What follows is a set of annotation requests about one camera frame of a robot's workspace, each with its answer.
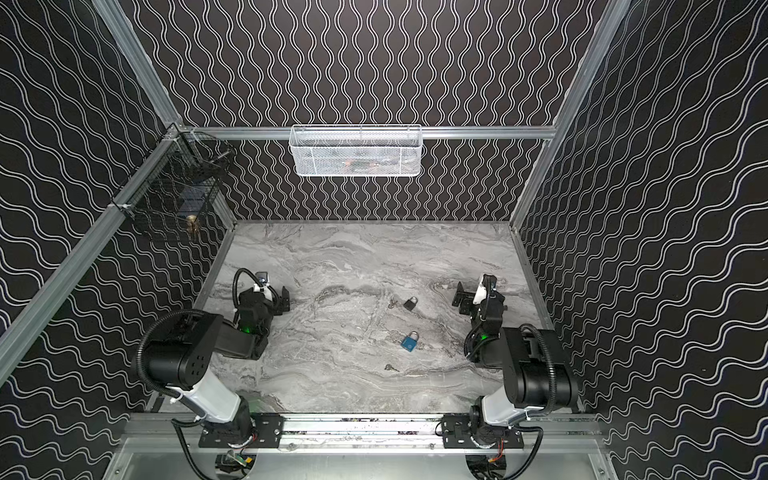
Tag blue padlock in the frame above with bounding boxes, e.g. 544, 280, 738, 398
401, 331, 420, 352

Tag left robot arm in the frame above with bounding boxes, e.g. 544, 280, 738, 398
133, 285, 290, 448

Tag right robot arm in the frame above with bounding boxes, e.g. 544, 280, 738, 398
441, 275, 578, 449

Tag black padlock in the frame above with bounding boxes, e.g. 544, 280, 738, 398
403, 296, 418, 311

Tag brass padlock in basket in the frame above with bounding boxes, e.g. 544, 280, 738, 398
186, 215, 200, 237

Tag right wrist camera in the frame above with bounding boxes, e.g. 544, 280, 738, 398
472, 274, 497, 305

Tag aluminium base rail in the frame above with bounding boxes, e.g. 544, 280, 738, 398
122, 413, 603, 454

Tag black wire basket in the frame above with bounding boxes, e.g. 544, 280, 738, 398
116, 124, 235, 243

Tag white wire basket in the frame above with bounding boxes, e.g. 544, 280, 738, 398
289, 124, 424, 177

